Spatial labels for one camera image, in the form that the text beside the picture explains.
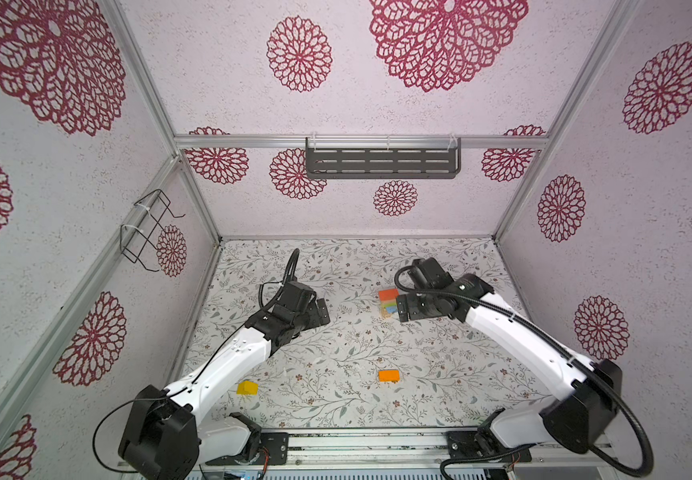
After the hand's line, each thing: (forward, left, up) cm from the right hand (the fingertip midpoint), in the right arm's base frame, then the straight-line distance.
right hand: (414, 303), depth 79 cm
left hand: (-1, +28, -6) cm, 28 cm away
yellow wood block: (-18, +45, -17) cm, 52 cm away
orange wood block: (-12, +6, -19) cm, 23 cm away
